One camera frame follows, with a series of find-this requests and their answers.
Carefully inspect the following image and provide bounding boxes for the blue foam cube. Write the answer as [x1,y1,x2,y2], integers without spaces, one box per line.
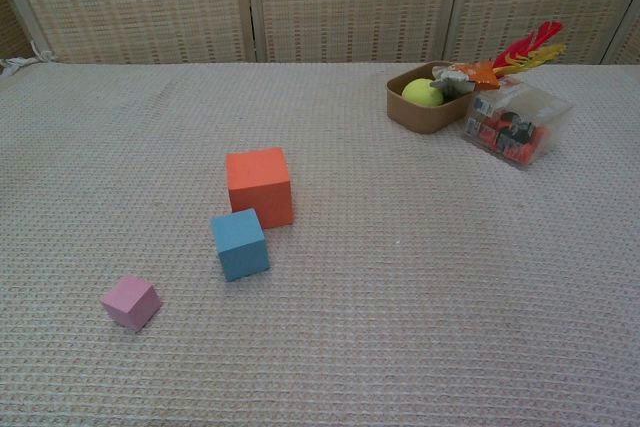
[210,207,271,283]

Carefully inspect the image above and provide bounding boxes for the small pink foam cube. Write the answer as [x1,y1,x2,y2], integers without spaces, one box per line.
[99,274,163,333]

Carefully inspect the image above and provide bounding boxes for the large orange foam cube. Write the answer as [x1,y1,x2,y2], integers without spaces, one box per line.
[225,146,295,230]

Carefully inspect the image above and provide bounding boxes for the beige waffle tablecloth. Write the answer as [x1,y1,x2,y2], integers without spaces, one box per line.
[0,62,640,427]

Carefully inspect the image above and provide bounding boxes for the brown oval cardboard box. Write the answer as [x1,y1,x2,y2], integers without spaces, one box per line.
[385,61,484,136]

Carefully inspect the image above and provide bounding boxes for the yellow-green tennis ball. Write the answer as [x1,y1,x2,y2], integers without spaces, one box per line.
[401,77,446,108]

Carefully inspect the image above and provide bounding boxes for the grey crumpled foil piece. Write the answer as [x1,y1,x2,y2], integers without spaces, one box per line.
[430,66,476,99]

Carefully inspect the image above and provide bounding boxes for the orange crumpled snack wrapper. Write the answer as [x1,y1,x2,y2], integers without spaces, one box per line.
[446,60,501,91]

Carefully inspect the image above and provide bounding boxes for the clear plastic box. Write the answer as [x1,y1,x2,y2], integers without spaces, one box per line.
[460,74,574,171]

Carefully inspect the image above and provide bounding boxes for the white pad inside clear box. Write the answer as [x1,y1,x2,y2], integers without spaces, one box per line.
[504,84,564,123]

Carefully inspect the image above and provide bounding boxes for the yellow feather bunch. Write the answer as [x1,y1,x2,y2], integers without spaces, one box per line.
[494,43,568,79]

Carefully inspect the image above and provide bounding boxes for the red feather bunch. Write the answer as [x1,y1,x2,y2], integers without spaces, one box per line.
[492,20,565,71]

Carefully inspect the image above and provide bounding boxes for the white knotted cloth strip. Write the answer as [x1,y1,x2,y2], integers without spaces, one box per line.
[0,49,54,76]

